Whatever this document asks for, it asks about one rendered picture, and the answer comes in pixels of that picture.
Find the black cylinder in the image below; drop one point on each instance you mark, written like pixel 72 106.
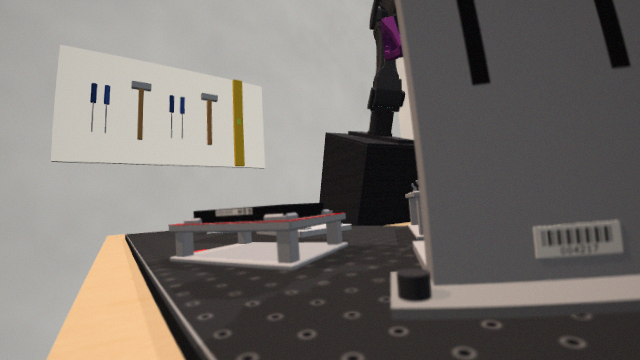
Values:
pixel 414 285

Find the grey rectangular frame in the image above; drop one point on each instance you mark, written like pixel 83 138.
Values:
pixel 311 231

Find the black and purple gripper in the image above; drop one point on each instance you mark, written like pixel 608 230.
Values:
pixel 390 30

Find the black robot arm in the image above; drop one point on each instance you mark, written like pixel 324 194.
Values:
pixel 386 92

